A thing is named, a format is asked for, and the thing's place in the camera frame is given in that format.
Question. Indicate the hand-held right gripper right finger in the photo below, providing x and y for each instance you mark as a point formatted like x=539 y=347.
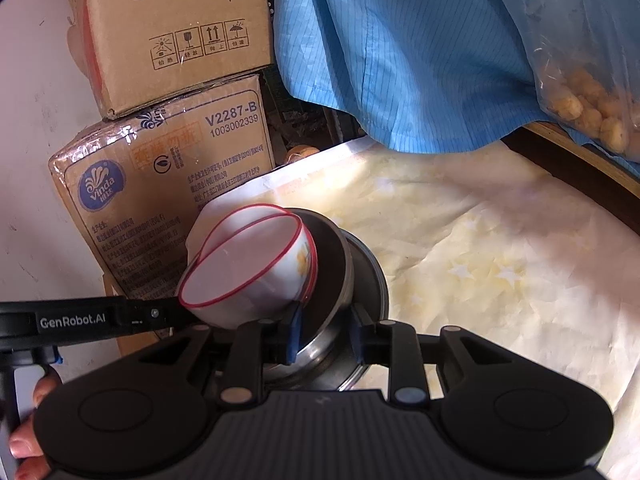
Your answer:
x=357 y=340

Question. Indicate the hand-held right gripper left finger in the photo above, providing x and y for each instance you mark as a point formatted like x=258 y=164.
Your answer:
x=294 y=340

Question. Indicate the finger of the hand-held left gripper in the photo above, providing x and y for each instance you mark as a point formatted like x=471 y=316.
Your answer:
x=155 y=315

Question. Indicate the large steel plate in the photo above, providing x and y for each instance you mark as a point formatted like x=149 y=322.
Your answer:
x=370 y=285

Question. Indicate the round steel bowl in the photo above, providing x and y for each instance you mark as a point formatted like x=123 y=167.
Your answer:
x=330 y=280

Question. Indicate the white red-rimmed ceramic bowl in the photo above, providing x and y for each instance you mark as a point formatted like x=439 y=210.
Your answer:
x=240 y=222
x=240 y=270

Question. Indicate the person's left hand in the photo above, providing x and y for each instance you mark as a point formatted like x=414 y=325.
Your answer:
x=25 y=442

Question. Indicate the large blue-logo cardboard box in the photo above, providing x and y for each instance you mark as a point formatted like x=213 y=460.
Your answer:
x=150 y=185

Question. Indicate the cream cloth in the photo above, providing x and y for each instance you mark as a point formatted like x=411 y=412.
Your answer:
x=500 y=260

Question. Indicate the small tan lump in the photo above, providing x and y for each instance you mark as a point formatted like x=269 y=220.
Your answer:
x=302 y=152

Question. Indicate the small red-printed cardboard box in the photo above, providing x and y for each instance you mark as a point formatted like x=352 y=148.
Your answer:
x=175 y=60

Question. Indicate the raised wooden ledge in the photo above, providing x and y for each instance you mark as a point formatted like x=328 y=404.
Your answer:
x=575 y=175

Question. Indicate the blue striped coat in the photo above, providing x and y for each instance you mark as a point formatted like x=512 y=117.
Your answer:
x=425 y=60

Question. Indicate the clear plastic bag of nuts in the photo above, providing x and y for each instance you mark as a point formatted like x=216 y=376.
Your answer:
x=600 y=100

